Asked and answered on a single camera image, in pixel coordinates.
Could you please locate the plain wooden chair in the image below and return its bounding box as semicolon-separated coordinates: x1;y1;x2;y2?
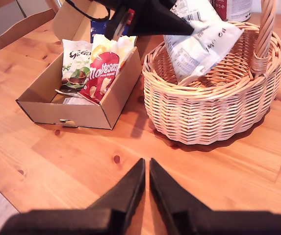
0;0;60;58

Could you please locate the white paper sheet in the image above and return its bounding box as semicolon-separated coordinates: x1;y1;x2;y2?
63;96;99;105

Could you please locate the white Galaxy egg bag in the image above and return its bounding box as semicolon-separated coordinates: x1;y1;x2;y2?
59;39;93;93

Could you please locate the red white Maltesers bag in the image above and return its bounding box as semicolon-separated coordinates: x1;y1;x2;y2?
77;34;137;105

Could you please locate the looped black cable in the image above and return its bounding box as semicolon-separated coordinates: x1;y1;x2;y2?
65;0;110;22

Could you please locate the blue Terry's mini eggs bag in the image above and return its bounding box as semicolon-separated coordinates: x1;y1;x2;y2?
90;20;128;41

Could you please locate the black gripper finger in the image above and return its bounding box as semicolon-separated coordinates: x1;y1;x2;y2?
149;157;214;235
164;0;178;10
127;0;195;37
87;158;147;235

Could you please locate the white candy bag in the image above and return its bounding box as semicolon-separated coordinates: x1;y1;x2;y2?
163;0;245;87

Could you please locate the brown cardboard box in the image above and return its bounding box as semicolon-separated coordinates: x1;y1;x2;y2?
16;0;142;130

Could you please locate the tin can red label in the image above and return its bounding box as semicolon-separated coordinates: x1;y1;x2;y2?
210;0;253;23

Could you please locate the woven wicker basket with handle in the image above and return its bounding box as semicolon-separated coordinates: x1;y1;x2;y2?
142;0;281;145

